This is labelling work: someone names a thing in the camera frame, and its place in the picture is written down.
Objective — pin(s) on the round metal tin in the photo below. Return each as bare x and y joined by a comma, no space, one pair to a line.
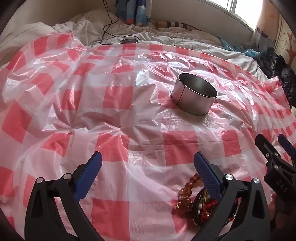
185,99

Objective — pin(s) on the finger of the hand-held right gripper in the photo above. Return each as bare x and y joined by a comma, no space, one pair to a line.
266,148
286,144

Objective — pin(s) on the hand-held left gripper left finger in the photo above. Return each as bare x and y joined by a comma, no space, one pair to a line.
90,177

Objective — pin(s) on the pink cartoon curtain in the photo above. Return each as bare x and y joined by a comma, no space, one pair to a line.
266,34

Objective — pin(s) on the black puffer jacket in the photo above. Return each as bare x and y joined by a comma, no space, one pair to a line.
282,74

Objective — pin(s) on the blue plastic bag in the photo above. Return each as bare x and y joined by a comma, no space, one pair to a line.
249,52

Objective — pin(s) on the window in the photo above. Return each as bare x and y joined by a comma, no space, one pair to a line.
245,7

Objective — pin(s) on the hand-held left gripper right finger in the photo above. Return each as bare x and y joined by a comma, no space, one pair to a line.
208,177

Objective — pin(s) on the round charging pad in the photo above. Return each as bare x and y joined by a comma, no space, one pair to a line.
127,41

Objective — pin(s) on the person's right hand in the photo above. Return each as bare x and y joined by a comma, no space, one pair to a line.
275,210

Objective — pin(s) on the white striped duvet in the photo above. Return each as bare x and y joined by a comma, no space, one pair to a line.
161,34

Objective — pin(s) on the striped pillow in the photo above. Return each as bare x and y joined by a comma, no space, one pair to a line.
171,24

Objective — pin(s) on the red white checkered plastic sheet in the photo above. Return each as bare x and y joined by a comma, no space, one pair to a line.
115,139

